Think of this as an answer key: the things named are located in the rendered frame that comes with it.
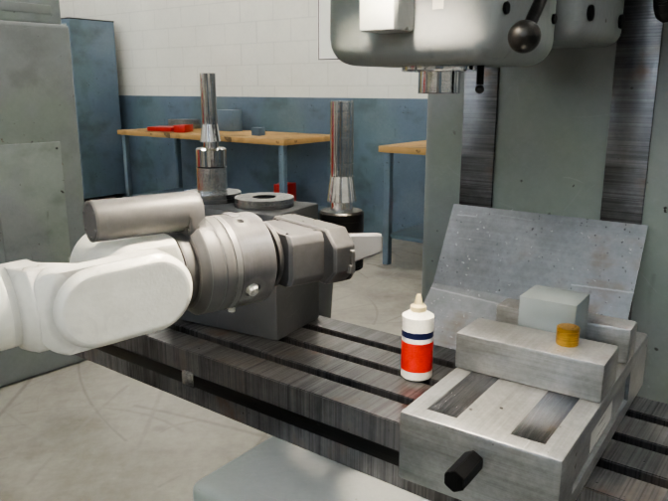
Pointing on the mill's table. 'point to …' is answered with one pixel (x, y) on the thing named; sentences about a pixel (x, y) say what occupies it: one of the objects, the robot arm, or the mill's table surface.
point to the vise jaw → (537, 359)
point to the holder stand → (304, 311)
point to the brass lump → (568, 335)
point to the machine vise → (519, 424)
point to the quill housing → (441, 35)
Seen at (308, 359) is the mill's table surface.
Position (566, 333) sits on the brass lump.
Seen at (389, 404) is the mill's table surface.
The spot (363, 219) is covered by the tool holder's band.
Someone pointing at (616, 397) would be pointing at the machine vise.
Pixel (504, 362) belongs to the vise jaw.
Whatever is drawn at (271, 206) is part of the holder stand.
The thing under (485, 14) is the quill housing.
